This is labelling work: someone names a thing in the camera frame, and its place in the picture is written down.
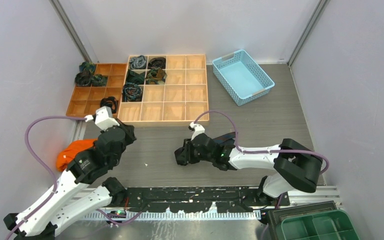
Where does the green plastic bin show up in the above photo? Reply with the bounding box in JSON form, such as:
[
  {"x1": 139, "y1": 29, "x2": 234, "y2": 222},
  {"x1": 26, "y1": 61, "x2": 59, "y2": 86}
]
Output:
[{"x1": 275, "y1": 209, "x2": 360, "y2": 240}]

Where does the dark brown rolled tie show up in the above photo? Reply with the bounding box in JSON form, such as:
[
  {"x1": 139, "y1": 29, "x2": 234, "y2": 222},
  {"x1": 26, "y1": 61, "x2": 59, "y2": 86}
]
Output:
[{"x1": 147, "y1": 57, "x2": 167, "y2": 69}]

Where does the dark green rolled tie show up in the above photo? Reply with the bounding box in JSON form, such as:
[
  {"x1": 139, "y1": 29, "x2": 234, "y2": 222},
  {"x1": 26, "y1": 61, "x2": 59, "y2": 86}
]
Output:
[{"x1": 125, "y1": 69, "x2": 146, "y2": 85}]

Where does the dark orange wooden compartment tray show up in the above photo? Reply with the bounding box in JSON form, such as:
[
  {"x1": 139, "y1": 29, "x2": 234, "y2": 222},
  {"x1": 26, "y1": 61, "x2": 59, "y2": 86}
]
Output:
[{"x1": 66, "y1": 63, "x2": 127, "y2": 117}]

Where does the light blue plastic basket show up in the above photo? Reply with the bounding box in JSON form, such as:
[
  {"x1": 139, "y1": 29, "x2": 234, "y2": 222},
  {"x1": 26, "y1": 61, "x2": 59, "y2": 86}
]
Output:
[{"x1": 212, "y1": 49, "x2": 275, "y2": 106}]

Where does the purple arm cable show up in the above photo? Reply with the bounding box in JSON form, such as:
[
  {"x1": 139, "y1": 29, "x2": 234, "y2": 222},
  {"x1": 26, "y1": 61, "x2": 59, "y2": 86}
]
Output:
[
  {"x1": 4, "y1": 115, "x2": 88, "y2": 240},
  {"x1": 193, "y1": 110, "x2": 331, "y2": 175}
]

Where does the dark striped rolled tie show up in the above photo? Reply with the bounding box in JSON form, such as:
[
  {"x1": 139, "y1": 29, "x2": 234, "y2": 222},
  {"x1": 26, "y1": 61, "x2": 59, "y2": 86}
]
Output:
[{"x1": 74, "y1": 70, "x2": 93, "y2": 87}]

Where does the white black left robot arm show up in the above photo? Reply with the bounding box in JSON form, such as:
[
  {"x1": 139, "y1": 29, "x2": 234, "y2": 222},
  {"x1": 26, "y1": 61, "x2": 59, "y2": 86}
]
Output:
[{"x1": 3, "y1": 118, "x2": 136, "y2": 240}]

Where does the teal patterned rolled tie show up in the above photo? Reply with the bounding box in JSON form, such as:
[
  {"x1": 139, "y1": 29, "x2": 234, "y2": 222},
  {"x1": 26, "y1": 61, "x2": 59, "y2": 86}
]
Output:
[{"x1": 79, "y1": 61, "x2": 97, "y2": 75}]

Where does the green patterned rolled tie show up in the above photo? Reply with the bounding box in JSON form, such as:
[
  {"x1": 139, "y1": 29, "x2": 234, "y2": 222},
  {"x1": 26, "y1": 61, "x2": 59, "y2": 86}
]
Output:
[{"x1": 145, "y1": 67, "x2": 167, "y2": 85}]

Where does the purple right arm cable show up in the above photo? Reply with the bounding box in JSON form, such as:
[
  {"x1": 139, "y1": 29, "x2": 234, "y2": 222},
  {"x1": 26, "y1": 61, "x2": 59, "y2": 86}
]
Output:
[{"x1": 193, "y1": 110, "x2": 331, "y2": 175}]

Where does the orange cloth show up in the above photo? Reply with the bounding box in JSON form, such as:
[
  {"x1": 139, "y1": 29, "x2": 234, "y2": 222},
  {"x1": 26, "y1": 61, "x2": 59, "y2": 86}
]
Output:
[{"x1": 55, "y1": 138, "x2": 97, "y2": 172}]

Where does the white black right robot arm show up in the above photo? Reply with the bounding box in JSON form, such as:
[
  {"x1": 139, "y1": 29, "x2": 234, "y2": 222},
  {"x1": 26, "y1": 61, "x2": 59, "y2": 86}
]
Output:
[{"x1": 174, "y1": 132, "x2": 323, "y2": 206}]

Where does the green dotted rolled tie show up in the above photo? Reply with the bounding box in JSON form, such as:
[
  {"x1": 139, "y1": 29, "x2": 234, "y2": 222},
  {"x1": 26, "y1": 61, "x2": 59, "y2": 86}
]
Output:
[{"x1": 90, "y1": 74, "x2": 108, "y2": 87}]

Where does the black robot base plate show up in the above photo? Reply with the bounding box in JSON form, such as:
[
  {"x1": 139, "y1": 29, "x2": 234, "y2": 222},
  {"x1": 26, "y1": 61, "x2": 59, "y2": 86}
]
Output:
[{"x1": 108, "y1": 186, "x2": 290, "y2": 214}]

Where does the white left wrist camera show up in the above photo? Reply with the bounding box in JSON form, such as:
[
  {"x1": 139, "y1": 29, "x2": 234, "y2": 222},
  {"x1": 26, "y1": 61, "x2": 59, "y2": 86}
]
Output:
[{"x1": 85, "y1": 106, "x2": 120, "y2": 131}]

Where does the light wooden compartment tray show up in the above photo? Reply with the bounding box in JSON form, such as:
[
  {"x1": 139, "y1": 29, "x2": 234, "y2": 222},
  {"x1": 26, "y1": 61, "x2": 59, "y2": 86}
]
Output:
[{"x1": 117, "y1": 54, "x2": 210, "y2": 127}]

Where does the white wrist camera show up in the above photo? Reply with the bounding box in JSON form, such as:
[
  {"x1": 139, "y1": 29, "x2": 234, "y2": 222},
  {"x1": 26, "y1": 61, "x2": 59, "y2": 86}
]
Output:
[
  {"x1": 188, "y1": 122, "x2": 205, "y2": 140},
  {"x1": 85, "y1": 106, "x2": 120, "y2": 131}
]

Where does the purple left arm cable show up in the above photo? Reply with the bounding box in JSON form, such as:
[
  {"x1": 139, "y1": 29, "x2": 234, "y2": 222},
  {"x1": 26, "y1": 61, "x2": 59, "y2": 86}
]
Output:
[{"x1": 4, "y1": 115, "x2": 88, "y2": 240}]

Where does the black rolled tie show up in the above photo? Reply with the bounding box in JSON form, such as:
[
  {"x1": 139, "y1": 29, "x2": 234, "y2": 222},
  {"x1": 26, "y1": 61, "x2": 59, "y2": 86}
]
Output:
[{"x1": 99, "y1": 96, "x2": 119, "y2": 114}]

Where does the navy brown striped tie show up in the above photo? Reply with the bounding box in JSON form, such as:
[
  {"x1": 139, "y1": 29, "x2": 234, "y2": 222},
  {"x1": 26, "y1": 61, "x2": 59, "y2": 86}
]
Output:
[{"x1": 174, "y1": 131, "x2": 238, "y2": 167}]

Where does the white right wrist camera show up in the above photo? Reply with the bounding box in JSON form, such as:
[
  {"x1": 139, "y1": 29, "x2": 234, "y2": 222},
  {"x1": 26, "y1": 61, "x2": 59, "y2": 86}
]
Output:
[{"x1": 188, "y1": 122, "x2": 205, "y2": 140}]

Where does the blue paisley rolled tie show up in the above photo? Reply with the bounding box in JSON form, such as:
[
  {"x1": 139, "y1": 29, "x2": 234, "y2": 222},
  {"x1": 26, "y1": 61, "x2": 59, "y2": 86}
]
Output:
[{"x1": 122, "y1": 82, "x2": 143, "y2": 102}]

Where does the grey blue rolled tie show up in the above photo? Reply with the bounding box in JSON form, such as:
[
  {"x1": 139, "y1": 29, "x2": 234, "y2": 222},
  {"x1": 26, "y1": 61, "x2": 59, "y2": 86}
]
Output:
[{"x1": 128, "y1": 55, "x2": 148, "y2": 70}]

